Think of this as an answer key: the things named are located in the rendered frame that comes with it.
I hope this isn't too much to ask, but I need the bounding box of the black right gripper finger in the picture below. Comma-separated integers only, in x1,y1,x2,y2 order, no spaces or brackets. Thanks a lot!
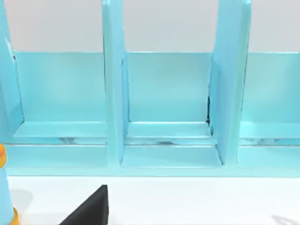
58,184,110,225

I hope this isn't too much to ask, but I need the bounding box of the blue and orange bottle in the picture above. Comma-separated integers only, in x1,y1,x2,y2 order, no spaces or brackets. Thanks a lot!
0,144,20,225

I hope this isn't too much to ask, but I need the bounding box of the light blue rack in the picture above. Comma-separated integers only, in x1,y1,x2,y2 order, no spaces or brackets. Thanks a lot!
0,0,300,178

